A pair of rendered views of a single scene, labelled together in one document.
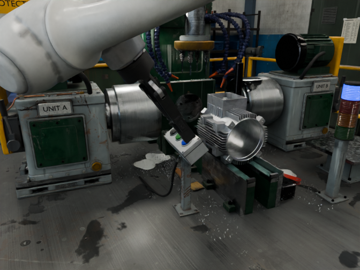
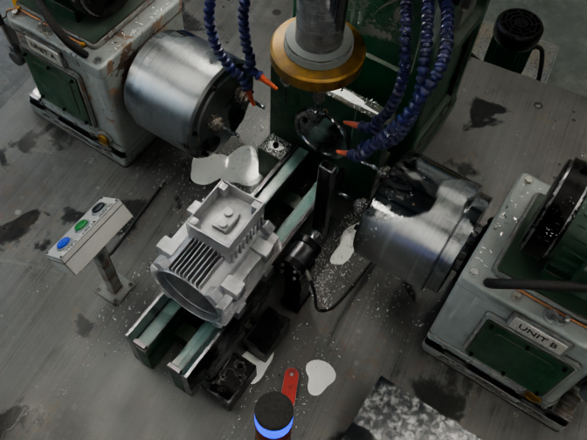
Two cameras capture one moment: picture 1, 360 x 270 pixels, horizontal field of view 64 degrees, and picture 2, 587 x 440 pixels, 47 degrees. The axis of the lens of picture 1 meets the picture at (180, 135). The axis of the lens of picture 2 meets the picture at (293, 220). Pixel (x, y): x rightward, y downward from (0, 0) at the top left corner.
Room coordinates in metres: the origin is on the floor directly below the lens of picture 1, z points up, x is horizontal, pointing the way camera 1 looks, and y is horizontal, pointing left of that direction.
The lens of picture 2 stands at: (0.76, -0.78, 2.24)
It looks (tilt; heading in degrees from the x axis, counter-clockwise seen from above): 59 degrees down; 52
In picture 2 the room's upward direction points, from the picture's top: 4 degrees clockwise
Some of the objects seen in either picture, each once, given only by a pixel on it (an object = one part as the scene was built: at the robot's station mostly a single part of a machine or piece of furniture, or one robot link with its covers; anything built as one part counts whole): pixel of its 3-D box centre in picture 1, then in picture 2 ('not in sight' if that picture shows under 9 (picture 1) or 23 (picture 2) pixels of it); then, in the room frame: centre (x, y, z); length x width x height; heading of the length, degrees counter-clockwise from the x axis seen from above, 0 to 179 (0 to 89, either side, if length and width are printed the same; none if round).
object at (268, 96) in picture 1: (256, 101); (431, 228); (1.44, -0.39, 1.04); 0.41 x 0.25 x 0.25; 112
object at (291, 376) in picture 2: (290, 179); (289, 388); (1.04, -0.45, 0.81); 0.09 x 0.03 x 0.02; 47
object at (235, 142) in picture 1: (230, 132); (217, 259); (1.03, -0.19, 1.02); 0.20 x 0.19 x 0.19; 23
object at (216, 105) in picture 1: (226, 105); (225, 222); (1.07, -0.18, 1.11); 0.12 x 0.11 x 0.07; 23
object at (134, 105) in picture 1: (120, 114); (174, 84); (1.18, 0.25, 1.04); 0.37 x 0.25 x 0.25; 112
